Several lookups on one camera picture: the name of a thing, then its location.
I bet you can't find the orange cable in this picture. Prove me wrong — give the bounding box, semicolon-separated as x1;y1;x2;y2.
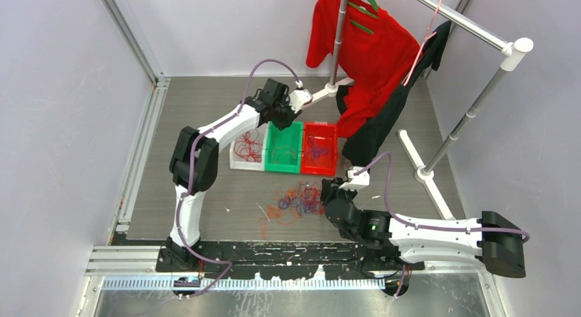
270;144;298;166

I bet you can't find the pink hanger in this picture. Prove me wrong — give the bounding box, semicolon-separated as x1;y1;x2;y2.
402;0;442;86

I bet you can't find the cable bundle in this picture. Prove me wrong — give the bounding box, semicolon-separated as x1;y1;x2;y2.
259;180;327;240

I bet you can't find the red cable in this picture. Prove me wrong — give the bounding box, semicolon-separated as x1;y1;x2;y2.
233;129;265;164

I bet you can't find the red plastic bin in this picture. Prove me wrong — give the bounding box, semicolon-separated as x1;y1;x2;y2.
300;122;338;177

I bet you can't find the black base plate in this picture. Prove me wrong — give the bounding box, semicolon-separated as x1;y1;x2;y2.
156;240;405;285

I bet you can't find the white garment rack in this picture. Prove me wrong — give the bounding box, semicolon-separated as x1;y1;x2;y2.
301;0;534;221

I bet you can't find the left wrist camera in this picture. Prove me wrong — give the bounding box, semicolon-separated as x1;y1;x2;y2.
288;88;313;114

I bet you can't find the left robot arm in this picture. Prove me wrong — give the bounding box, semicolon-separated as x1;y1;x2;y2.
165;79;299;271

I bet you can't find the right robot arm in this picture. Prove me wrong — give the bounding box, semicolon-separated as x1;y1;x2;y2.
321;178;529;279

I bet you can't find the green plastic bin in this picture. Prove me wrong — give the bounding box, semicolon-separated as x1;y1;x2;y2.
264;121;304;174

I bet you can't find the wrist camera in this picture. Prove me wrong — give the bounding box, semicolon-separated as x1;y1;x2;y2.
339;166;370;191
288;88;313;114

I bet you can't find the green hanger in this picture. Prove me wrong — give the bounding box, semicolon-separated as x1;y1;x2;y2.
347;0;379;19

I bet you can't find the white plastic bin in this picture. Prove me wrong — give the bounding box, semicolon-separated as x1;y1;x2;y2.
229;125;267;171

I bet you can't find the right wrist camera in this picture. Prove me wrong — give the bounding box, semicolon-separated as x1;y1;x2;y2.
339;166;370;191

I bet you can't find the red shirt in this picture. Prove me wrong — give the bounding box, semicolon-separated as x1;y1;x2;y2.
306;0;419;138

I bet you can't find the black shirt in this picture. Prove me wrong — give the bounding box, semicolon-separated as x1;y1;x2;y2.
336;21;452;166

